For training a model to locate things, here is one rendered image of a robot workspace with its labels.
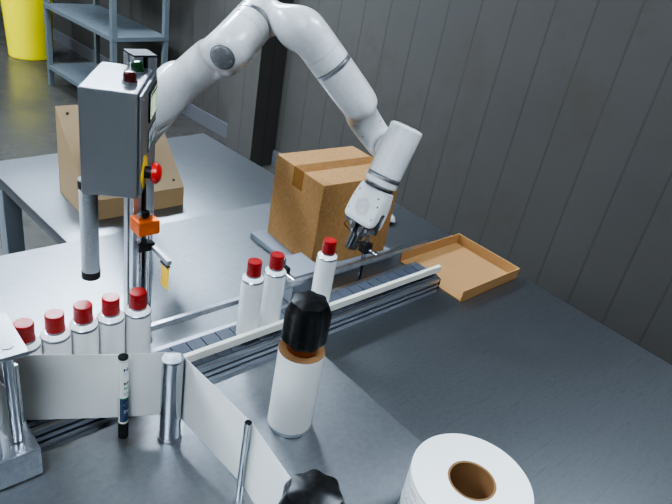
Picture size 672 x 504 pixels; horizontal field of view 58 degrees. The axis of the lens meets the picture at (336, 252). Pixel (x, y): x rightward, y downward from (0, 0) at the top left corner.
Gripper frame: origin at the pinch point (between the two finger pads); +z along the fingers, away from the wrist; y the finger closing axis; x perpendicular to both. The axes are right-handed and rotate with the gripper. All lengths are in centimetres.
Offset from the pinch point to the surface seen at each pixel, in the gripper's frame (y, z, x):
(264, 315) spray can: 1.1, 21.8, -20.4
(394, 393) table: 30.3, 24.8, -0.1
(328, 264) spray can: 2.2, 6.3, -7.9
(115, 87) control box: -3, -18, -71
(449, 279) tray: 3, 6, 50
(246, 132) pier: -263, 23, 170
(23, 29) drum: -555, 41, 111
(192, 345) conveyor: -2.2, 32.1, -34.6
